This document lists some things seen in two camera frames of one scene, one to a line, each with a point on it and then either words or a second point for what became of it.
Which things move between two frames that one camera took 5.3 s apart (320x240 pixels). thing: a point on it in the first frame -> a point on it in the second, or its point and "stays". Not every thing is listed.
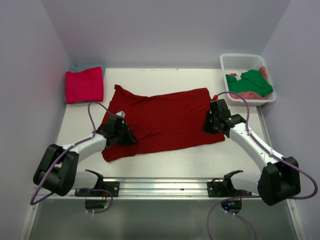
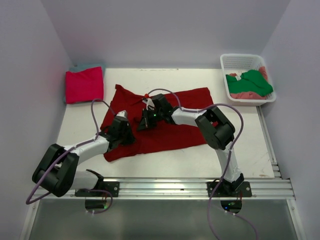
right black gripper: [206, 128] -> [145, 123]
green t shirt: [249, 80] stays
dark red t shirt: [160, 121] stays
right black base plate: [224, 189] stays
